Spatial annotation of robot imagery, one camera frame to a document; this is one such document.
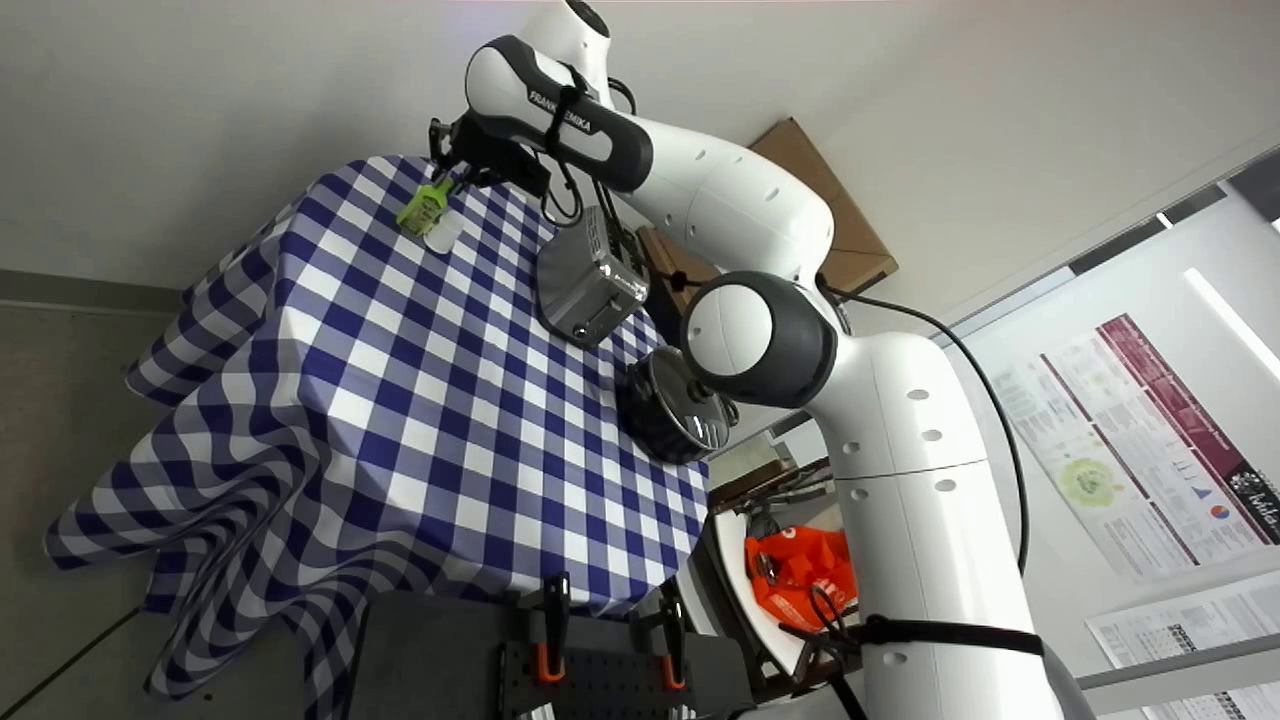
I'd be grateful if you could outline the white printed paper sheet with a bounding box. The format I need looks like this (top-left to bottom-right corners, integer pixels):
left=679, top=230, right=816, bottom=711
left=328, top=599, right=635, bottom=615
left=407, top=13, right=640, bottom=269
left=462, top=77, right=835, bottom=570
left=1084, top=570, right=1280, bottom=672

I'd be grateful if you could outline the silver metal toaster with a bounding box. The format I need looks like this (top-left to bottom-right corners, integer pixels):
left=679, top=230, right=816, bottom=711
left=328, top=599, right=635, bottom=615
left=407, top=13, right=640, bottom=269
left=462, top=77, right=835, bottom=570
left=533, top=204, right=656, bottom=358

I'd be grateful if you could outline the poster with red band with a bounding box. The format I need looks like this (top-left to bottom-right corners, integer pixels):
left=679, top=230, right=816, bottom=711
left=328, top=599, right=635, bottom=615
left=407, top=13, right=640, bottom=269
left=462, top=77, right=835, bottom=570
left=987, top=310, right=1280, bottom=582

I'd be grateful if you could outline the large cardboard box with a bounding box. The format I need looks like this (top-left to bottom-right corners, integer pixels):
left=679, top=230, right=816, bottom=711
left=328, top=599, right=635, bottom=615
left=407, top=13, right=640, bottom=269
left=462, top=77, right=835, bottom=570
left=635, top=113, right=900, bottom=310

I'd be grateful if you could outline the blue white checkered tablecloth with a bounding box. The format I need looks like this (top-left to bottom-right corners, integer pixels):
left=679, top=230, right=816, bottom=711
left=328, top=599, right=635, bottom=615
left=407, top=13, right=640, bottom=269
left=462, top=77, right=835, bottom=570
left=45, top=151, right=715, bottom=720

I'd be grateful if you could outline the orange bag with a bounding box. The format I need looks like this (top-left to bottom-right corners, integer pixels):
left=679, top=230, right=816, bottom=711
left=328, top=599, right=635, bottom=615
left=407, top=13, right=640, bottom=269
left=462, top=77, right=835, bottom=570
left=738, top=525, right=865, bottom=639

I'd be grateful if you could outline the black orange spring clamp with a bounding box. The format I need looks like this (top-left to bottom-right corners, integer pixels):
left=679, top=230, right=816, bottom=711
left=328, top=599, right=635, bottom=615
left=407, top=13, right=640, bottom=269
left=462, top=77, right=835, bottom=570
left=653, top=582, right=695, bottom=701
left=527, top=573, right=575, bottom=693

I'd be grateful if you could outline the yellow-green plastic bottle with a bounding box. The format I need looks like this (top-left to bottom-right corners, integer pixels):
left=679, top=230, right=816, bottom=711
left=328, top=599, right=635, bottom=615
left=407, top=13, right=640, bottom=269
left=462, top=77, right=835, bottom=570
left=390, top=170, right=458, bottom=250

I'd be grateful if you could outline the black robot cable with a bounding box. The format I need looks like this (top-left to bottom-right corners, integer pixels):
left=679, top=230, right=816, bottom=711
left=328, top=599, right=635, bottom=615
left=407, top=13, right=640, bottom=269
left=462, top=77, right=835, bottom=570
left=819, top=284, right=1038, bottom=582

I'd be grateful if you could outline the small white salt cellar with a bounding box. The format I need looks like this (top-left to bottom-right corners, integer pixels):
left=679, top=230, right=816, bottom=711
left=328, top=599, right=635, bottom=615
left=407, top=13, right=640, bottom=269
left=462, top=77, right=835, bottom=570
left=425, top=212, right=473, bottom=261

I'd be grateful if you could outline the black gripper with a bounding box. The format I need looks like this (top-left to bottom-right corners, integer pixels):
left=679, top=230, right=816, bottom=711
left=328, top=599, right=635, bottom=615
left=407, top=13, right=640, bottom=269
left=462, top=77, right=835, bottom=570
left=425, top=113, right=551, bottom=210

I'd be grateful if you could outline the pot lid with knob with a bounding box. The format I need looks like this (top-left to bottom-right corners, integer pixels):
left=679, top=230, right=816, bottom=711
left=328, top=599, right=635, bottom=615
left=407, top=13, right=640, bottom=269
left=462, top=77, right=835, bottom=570
left=653, top=347, right=743, bottom=466

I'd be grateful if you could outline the dark gray base platform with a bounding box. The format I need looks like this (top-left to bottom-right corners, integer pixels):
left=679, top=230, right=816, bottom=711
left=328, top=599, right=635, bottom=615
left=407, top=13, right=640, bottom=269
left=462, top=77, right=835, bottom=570
left=338, top=589, right=753, bottom=720

